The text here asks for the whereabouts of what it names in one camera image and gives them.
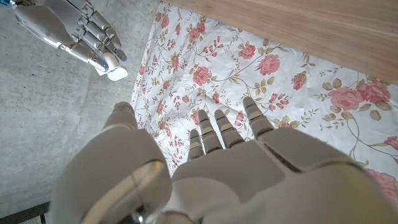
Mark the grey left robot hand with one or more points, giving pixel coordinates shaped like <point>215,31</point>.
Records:
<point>248,180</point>

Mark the floral print backdrop curtain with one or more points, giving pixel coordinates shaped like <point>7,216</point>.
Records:
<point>248,77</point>

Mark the white AirPods case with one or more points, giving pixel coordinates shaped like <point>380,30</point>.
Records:
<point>115,71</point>

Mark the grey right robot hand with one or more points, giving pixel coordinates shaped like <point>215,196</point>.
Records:
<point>62,21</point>

